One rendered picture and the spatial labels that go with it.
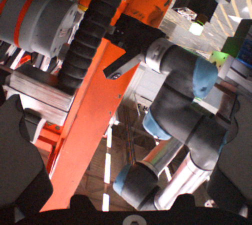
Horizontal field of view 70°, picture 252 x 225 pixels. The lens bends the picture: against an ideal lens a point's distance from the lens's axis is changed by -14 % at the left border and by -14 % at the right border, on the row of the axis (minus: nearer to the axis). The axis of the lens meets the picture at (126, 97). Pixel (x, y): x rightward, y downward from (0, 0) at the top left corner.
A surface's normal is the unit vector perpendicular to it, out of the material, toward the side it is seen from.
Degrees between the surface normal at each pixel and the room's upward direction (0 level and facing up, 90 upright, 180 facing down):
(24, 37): 64
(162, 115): 88
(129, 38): 90
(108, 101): 90
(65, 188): 90
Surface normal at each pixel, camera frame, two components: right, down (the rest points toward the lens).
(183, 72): -0.53, 0.02
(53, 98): 0.11, 0.34
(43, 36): -0.04, 0.60
